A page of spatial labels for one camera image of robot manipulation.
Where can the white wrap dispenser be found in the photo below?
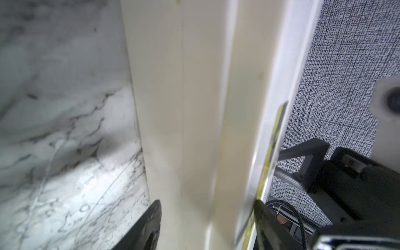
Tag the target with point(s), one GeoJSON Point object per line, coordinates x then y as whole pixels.
{"type": "Point", "coordinates": [214, 82]}

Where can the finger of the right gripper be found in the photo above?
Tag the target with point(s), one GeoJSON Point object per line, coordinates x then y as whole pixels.
{"type": "Point", "coordinates": [314, 152]}

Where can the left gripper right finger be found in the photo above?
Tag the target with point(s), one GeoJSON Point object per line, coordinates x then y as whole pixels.
{"type": "Point", "coordinates": [271, 235]}

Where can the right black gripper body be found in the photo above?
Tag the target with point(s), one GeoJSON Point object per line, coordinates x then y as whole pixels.
{"type": "Point", "coordinates": [362, 199]}

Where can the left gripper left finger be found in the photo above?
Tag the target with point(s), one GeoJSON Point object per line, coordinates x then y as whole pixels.
{"type": "Point", "coordinates": [145, 232]}

